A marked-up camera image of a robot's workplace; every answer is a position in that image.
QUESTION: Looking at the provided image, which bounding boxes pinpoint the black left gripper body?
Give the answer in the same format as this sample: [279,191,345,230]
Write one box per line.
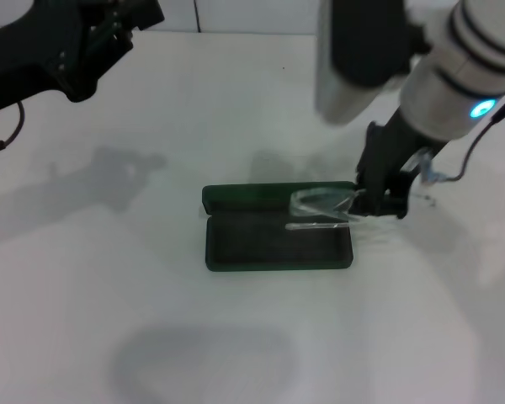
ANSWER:
[0,0,130,120]

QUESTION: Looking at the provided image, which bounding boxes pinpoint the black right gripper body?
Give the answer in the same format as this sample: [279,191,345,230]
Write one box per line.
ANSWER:
[364,108,449,190]

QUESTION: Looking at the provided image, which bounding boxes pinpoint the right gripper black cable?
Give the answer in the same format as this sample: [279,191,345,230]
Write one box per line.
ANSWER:
[420,88,505,186]

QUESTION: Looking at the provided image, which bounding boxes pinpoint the clear plastic glasses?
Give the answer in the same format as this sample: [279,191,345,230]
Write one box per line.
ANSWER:
[284,146,439,233]

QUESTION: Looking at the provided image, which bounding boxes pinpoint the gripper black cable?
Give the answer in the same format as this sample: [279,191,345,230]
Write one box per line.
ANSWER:
[0,99,27,157]
[420,88,505,186]

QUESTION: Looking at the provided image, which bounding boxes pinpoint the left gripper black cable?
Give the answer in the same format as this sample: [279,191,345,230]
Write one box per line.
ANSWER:
[0,99,27,157]

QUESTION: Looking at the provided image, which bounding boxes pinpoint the green glasses case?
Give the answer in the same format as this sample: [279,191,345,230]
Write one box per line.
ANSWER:
[201,180,358,274]

